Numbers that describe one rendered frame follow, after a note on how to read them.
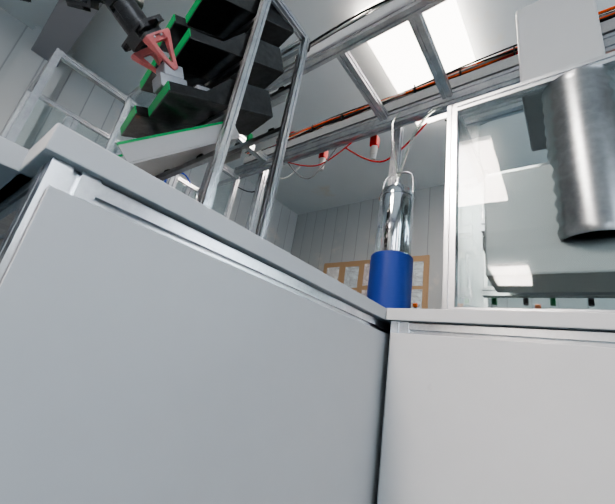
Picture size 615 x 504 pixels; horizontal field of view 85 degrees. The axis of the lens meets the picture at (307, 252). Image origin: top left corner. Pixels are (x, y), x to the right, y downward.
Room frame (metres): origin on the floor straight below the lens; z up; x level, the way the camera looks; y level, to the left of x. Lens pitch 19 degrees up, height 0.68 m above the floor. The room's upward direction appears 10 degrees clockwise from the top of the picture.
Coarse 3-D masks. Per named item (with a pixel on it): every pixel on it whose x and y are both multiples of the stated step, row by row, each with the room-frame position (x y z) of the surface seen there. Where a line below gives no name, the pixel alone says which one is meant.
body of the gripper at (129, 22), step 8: (120, 0) 0.50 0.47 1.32; (128, 0) 0.50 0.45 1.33; (120, 8) 0.51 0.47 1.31; (128, 8) 0.51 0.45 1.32; (136, 8) 0.51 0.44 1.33; (120, 16) 0.52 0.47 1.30; (128, 16) 0.52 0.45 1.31; (136, 16) 0.52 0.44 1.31; (144, 16) 0.53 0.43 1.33; (152, 16) 0.52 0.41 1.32; (160, 16) 0.53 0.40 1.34; (120, 24) 0.53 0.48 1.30; (128, 24) 0.53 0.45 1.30; (136, 24) 0.51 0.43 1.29; (144, 24) 0.51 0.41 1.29; (152, 24) 0.54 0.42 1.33; (128, 32) 0.54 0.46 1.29; (128, 48) 0.58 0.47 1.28
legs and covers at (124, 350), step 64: (64, 192) 0.29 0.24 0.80; (0, 256) 0.29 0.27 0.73; (64, 256) 0.31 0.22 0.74; (128, 256) 0.35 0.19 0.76; (192, 256) 0.41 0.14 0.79; (0, 320) 0.29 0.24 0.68; (64, 320) 0.32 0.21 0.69; (128, 320) 0.37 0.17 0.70; (192, 320) 0.42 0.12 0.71; (256, 320) 0.50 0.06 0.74; (320, 320) 0.63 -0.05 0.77; (0, 384) 0.30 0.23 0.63; (64, 384) 0.34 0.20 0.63; (128, 384) 0.38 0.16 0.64; (192, 384) 0.44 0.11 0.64; (256, 384) 0.53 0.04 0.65; (320, 384) 0.65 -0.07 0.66; (384, 384) 0.85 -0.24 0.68; (0, 448) 0.32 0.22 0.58; (64, 448) 0.35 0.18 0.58; (128, 448) 0.40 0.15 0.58; (192, 448) 0.46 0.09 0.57; (256, 448) 0.54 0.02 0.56; (320, 448) 0.67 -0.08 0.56
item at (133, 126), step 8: (136, 112) 0.67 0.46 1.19; (144, 112) 0.68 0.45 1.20; (128, 120) 0.71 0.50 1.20; (136, 120) 0.70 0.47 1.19; (144, 120) 0.70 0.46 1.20; (152, 120) 0.71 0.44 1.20; (160, 120) 0.71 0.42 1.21; (120, 128) 0.76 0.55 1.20; (128, 128) 0.73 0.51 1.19; (136, 128) 0.74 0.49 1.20; (144, 128) 0.74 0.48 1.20; (152, 128) 0.75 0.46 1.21; (160, 128) 0.75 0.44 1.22; (168, 128) 0.76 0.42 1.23; (176, 128) 0.76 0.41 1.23; (184, 128) 0.77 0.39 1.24; (128, 136) 0.78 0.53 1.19; (136, 136) 0.78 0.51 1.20; (144, 136) 0.79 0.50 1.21
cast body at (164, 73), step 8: (160, 64) 0.59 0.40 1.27; (160, 72) 0.58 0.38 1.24; (168, 72) 0.59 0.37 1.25; (176, 72) 0.60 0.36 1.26; (152, 80) 0.61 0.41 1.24; (160, 80) 0.58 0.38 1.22; (168, 80) 0.59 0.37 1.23; (176, 80) 0.60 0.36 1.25; (184, 80) 0.61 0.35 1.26; (160, 88) 0.60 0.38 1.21
